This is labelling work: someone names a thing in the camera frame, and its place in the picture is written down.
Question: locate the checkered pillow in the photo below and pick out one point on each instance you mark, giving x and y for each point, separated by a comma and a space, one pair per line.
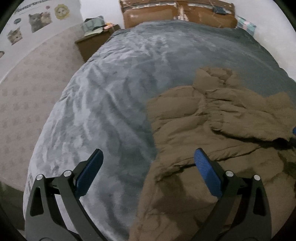
247, 24

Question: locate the tabby kitten wall sticker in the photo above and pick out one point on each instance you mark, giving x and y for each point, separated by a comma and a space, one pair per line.
15, 36

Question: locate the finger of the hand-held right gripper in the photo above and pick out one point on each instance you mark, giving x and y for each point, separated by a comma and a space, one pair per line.
294, 131

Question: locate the wooden nightstand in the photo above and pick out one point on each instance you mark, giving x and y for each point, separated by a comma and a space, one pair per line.
92, 46

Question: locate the grey cats wall sticker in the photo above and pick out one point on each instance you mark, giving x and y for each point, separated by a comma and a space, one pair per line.
38, 22

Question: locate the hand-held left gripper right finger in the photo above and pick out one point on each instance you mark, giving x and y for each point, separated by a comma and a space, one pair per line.
207, 171

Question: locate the grey fleece blanket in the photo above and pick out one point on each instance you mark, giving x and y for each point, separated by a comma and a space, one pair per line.
115, 104

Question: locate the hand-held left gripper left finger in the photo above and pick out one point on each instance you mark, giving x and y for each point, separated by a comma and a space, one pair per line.
90, 171

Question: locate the black device on headboard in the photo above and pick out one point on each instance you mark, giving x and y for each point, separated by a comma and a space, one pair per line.
219, 9

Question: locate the wooden padded headboard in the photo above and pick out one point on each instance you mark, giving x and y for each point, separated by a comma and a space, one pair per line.
150, 15

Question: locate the calico cat wall sticker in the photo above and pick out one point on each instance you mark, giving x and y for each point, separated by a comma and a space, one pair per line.
1, 54

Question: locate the lettering wall sticker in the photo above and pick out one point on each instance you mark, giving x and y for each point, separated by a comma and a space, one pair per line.
32, 5

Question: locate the brown puffer jacket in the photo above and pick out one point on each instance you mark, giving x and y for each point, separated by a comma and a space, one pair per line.
185, 120

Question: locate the pink box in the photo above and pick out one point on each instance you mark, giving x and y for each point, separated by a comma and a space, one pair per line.
109, 26

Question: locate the yellow flower cat sticker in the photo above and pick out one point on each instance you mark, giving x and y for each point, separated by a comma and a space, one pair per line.
62, 11

